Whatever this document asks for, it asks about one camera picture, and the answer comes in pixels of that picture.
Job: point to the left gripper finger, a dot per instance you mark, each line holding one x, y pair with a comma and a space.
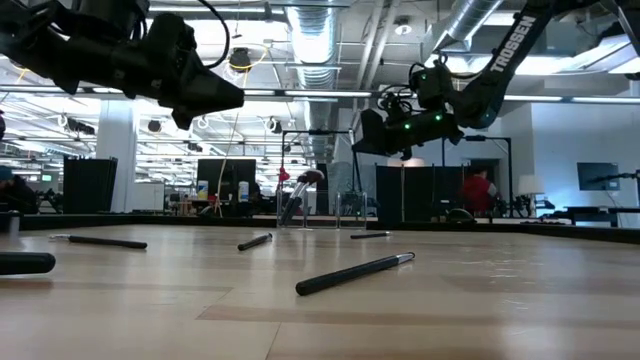
210, 104
210, 85

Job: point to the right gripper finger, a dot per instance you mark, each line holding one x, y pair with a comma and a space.
377, 127
377, 148

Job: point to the thin black pencil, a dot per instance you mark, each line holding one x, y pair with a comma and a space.
370, 235

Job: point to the long black pen silver tip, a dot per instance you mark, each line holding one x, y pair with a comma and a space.
350, 274

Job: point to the short black pen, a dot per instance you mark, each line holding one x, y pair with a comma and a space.
254, 242

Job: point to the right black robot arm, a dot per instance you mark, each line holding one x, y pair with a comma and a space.
510, 45

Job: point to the black folding partition screen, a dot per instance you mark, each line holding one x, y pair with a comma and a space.
390, 195

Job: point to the large dark display screen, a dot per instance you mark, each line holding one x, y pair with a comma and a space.
225, 175

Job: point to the long ceiling light strip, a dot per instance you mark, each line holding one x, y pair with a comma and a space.
310, 93

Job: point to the person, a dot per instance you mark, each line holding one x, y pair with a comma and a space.
477, 192
17, 195

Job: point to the clear acrylic organizer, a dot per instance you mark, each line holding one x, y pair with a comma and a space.
337, 215

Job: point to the white wipes canister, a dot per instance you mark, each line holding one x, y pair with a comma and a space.
243, 191
202, 190

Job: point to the white pillar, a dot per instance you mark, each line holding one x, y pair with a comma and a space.
116, 160

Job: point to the red hanging object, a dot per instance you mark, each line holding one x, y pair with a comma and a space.
283, 177

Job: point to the round ceiling sensor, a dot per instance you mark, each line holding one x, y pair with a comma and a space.
403, 27

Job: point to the white shade lamp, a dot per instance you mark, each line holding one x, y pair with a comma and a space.
530, 185

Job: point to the black partition panel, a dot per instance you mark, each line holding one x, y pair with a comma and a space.
90, 185

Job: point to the black desk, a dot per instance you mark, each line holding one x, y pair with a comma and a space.
600, 210

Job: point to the black desk lamp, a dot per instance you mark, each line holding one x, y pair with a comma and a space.
25, 263

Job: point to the black ceiling camera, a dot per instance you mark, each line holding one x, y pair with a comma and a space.
240, 60

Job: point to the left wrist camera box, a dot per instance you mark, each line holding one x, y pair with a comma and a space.
170, 40

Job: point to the black rectangular stand frame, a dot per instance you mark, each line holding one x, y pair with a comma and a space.
509, 175

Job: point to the silver ventilation duct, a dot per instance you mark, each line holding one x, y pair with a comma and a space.
465, 20
312, 45

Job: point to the black aluminium table frame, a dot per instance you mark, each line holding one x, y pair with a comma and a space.
150, 221

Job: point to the wall-mounted dark monitor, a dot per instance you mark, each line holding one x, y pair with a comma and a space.
597, 176

